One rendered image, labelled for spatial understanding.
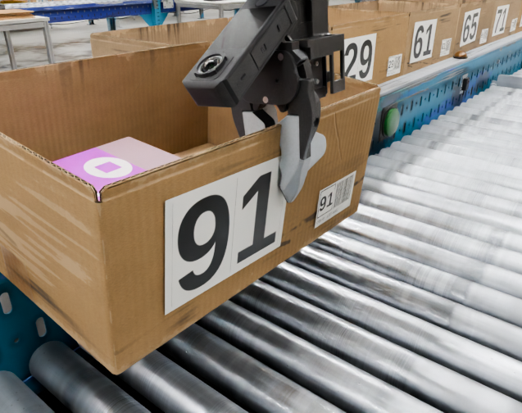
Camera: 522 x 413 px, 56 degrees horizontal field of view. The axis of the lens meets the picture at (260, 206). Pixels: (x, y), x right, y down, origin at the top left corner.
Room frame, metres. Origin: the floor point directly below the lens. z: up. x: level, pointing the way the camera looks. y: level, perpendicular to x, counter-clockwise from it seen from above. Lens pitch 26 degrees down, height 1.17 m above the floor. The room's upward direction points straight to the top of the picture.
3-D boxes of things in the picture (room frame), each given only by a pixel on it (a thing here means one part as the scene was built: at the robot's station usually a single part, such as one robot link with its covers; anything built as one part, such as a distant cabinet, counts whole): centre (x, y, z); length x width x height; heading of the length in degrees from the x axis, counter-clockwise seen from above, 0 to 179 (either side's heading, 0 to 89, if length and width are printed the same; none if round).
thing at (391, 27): (1.33, -0.16, 0.96); 0.39 x 0.29 x 0.17; 141
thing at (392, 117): (1.19, -0.33, 0.81); 0.07 x 0.01 x 0.07; 141
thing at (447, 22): (1.63, -0.40, 0.96); 0.39 x 0.29 x 0.17; 141
